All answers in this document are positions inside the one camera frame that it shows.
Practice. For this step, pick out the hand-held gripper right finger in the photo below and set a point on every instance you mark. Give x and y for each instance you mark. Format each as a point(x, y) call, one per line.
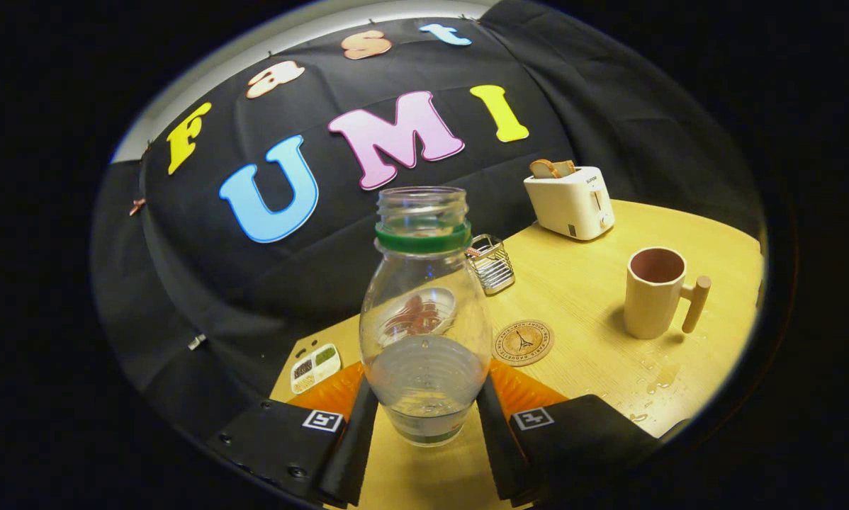
point(499, 453)

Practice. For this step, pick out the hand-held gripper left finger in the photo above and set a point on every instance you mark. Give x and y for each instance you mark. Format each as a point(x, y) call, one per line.
point(357, 453)

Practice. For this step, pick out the clear plastic juice bottle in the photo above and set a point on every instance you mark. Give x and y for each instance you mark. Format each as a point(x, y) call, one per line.
point(424, 382)

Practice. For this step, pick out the round cork coaster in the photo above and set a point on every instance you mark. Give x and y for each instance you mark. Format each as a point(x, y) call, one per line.
point(524, 343)

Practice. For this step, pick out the white divided condiment tray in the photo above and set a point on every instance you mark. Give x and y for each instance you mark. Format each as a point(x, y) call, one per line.
point(315, 368)

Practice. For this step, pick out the yellow wooden table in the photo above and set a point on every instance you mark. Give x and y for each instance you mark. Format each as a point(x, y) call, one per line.
point(580, 297)

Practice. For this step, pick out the black backdrop cloth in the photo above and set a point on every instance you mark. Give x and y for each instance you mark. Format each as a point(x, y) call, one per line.
point(254, 297)

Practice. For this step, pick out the white clip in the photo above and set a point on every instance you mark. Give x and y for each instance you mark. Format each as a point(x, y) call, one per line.
point(197, 342)

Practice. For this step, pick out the white toaster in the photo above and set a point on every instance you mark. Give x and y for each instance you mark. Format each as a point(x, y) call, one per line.
point(566, 205)

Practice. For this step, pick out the bread slice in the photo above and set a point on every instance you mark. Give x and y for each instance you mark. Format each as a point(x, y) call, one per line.
point(566, 167)
point(541, 168)

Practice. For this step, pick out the copper clip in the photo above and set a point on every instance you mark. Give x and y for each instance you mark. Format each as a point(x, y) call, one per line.
point(137, 207)

